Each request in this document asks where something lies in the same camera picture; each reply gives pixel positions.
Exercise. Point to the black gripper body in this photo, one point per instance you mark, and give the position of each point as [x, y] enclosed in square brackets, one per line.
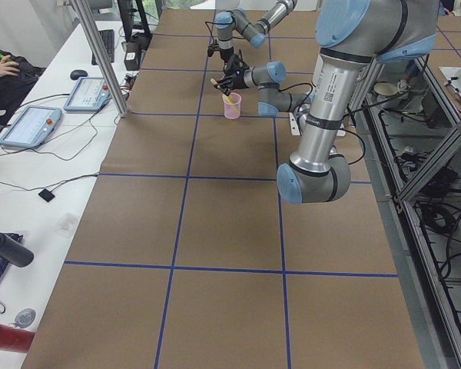
[224, 54]
[238, 78]

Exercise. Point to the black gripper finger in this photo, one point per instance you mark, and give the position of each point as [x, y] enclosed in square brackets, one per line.
[225, 85]

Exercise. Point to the yellow highlighter pen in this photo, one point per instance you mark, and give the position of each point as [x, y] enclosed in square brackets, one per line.
[230, 107]

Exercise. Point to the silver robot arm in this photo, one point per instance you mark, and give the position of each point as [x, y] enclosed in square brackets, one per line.
[229, 21]
[350, 34]

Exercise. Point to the pink mesh pen holder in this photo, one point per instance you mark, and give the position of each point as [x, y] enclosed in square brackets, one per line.
[237, 98]

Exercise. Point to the black box with label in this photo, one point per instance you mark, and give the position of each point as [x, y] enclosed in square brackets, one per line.
[132, 56]

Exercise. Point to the black monitor stand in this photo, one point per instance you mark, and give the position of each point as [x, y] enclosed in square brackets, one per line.
[129, 12]

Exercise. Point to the black keyboard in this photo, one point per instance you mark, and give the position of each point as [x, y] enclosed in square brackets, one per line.
[108, 38]

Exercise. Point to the far teach pendant tablet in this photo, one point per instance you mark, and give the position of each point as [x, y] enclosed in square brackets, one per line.
[89, 94]

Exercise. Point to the teach pendant tablet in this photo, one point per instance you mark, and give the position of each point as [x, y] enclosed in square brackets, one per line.
[89, 94]
[32, 127]

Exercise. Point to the black computer mouse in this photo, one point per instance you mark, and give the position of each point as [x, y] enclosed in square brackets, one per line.
[78, 73]

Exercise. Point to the near teach pendant tablet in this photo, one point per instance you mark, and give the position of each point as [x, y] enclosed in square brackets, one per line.
[32, 127]

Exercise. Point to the small black square device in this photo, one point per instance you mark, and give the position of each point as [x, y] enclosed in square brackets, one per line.
[46, 195]

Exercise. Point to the person in dark jacket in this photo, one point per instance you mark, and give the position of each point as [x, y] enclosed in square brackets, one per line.
[17, 78]

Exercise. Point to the black water bottle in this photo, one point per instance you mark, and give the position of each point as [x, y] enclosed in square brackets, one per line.
[14, 252]

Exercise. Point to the red bottle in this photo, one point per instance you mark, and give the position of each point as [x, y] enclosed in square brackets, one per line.
[15, 340]

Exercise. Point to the aluminium frame post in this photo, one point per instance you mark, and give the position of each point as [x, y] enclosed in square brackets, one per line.
[90, 28]

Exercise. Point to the round silver keychain tag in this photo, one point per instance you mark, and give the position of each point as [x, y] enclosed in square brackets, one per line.
[24, 318]

